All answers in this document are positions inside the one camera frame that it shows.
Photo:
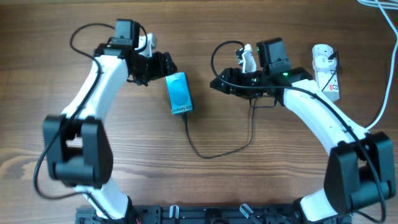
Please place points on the teal Galaxy smartphone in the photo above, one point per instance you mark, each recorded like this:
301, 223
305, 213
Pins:
179, 93

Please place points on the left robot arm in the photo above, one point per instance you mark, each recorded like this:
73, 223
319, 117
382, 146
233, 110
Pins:
77, 149

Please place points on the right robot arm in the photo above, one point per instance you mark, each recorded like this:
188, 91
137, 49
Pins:
360, 170

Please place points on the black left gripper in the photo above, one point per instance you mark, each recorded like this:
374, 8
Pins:
161, 67

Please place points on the white power strip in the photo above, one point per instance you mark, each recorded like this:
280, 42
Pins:
327, 81

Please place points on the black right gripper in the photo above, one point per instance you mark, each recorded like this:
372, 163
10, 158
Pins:
231, 73

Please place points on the white USB charger plug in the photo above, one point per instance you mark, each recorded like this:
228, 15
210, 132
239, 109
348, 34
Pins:
322, 63

